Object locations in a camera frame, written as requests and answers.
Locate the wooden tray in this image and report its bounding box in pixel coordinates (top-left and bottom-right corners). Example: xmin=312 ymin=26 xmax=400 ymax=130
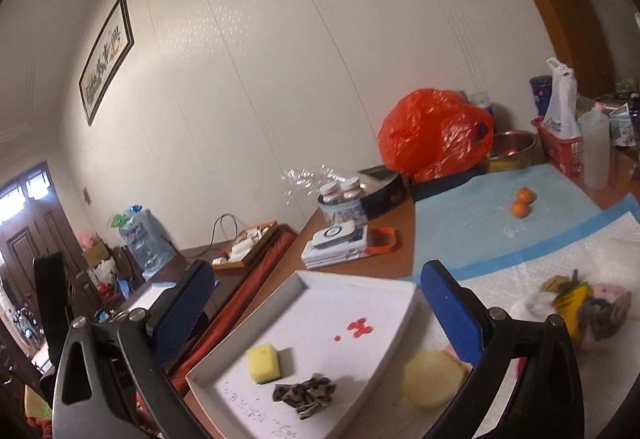
xmin=212 ymin=220 xmax=279 ymax=271

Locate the red plastic basket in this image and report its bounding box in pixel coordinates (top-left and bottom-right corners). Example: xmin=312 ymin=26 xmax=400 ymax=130
xmin=531 ymin=116 xmax=586 ymax=180

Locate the red bench cushion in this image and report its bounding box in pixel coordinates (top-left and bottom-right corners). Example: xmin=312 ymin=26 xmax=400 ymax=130
xmin=167 ymin=229 xmax=298 ymax=400

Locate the white cardboard box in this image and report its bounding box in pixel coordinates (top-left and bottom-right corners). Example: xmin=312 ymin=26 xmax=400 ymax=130
xmin=185 ymin=270 xmax=418 ymax=439

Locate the pale yellow round sponge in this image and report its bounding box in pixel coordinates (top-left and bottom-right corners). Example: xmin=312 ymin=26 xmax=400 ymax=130
xmin=402 ymin=350 xmax=468 ymax=409

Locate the light blue pad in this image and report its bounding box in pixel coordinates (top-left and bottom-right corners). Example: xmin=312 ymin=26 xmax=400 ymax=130
xmin=414 ymin=163 xmax=603 ymax=277

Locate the leopard print scrunchie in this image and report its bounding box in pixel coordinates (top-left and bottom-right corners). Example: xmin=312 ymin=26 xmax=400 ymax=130
xmin=272 ymin=372 xmax=337 ymax=421

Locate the blue white carton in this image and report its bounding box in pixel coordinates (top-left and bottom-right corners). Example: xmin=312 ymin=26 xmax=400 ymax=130
xmin=470 ymin=91 xmax=496 ymax=117

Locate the clear plastic wrap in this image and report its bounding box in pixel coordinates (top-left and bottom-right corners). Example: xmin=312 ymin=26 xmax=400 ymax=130
xmin=280 ymin=164 xmax=361 ymax=206

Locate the framed wall picture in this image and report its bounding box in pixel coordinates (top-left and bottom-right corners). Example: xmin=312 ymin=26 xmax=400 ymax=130
xmin=78 ymin=0 xmax=136 ymax=127

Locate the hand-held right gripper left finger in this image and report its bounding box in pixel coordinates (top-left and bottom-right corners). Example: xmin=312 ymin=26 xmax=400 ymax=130
xmin=52 ymin=260 xmax=216 ymax=439

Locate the white quilted pad blue border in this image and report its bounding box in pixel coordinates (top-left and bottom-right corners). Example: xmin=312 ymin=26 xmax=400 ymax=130
xmin=400 ymin=196 xmax=640 ymax=439

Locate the black cable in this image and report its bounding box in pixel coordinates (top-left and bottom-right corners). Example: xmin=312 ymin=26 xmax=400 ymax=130
xmin=212 ymin=214 xmax=251 ymax=260

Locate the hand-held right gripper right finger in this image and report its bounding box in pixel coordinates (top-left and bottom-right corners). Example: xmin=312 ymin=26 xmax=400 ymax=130
xmin=420 ymin=260 xmax=586 ymax=439

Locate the dark wooden door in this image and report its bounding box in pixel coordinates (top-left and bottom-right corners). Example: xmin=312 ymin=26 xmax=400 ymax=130
xmin=0 ymin=160 xmax=83 ymax=320

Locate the black chair back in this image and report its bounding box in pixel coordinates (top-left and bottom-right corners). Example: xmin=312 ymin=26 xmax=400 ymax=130
xmin=32 ymin=251 xmax=68 ymax=370

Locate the orange plastic bag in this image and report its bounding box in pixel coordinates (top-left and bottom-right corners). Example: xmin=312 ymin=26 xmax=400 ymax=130
xmin=377 ymin=88 xmax=496 ymax=184

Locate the yellow rectangular sponge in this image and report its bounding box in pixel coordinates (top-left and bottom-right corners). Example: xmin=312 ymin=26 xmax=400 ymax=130
xmin=247 ymin=344 xmax=295 ymax=385

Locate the orange plastic tool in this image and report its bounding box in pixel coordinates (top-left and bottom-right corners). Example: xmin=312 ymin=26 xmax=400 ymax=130
xmin=367 ymin=227 xmax=400 ymax=254

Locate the brown black fuzzy toy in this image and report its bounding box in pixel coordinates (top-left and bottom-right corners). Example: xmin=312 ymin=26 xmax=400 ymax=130
xmin=540 ymin=275 xmax=576 ymax=295

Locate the translucent plastic cup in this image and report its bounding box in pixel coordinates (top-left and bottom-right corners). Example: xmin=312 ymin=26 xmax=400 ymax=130
xmin=579 ymin=108 xmax=612 ymax=190

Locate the dark blue can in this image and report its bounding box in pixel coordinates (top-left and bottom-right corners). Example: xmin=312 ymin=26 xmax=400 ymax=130
xmin=530 ymin=75 xmax=553 ymax=117

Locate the blue water jug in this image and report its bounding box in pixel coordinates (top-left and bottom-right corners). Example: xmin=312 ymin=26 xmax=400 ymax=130
xmin=119 ymin=208 xmax=175 ymax=280

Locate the black gift box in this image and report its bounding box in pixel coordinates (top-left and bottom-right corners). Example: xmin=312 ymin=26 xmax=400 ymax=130
xmin=356 ymin=164 xmax=408 ymax=222

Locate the metal bowl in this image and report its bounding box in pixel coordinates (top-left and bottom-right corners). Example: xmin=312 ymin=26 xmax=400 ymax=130
xmin=482 ymin=130 xmax=540 ymax=174

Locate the pink plush toy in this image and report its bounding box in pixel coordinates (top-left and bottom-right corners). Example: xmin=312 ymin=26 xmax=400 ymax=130
xmin=592 ymin=283 xmax=633 ymax=315

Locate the yellow printed soft packet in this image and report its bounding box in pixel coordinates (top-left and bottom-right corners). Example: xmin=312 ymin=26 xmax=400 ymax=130
xmin=555 ymin=284 xmax=593 ymax=340

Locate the patterned white tin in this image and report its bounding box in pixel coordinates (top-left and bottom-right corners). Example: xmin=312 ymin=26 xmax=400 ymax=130
xmin=612 ymin=106 xmax=640 ymax=147

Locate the white plastic bag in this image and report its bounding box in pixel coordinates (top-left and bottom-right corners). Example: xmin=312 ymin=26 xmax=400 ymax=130
xmin=542 ymin=57 xmax=583 ymax=140

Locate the white device orange handle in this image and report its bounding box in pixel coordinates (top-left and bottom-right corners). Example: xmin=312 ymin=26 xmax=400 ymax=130
xmin=301 ymin=224 xmax=370 ymax=270

